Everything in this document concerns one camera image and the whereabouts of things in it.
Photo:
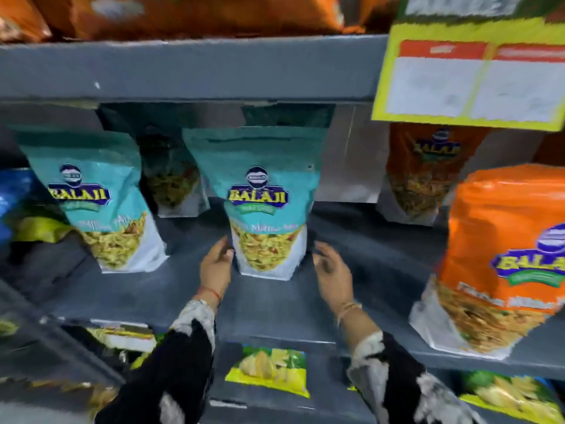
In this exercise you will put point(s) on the blue snack packet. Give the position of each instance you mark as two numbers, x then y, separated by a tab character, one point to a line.
13	194

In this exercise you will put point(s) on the person's right fingers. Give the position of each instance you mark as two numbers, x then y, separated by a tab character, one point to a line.
323	256

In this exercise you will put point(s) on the yellow price sign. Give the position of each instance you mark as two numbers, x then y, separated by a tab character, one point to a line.
472	79

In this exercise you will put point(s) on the person's right hand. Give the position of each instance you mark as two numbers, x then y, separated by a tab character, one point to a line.
335	282

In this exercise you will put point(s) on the teal snack packet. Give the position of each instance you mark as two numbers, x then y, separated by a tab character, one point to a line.
95	194
174	180
265	185

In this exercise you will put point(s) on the person's right forearm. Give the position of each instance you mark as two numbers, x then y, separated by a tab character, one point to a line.
388	375

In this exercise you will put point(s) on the person's left hand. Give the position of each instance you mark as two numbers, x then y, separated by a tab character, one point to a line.
214	271

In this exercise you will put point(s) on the person's left fingers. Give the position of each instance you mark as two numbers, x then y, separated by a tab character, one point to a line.
225	250

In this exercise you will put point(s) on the person's left forearm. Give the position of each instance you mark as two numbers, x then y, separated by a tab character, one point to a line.
176	370

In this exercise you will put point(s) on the grey metal shelf rack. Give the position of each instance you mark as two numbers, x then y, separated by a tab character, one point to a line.
185	68

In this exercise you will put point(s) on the green yellow chips packet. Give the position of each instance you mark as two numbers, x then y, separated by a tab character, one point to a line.
123	337
514	395
271	368

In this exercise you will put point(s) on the yellow green snack packet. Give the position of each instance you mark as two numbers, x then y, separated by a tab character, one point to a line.
39	227

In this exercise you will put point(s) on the orange snack packet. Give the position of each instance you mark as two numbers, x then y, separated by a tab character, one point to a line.
20	17
426	172
207	15
498	242

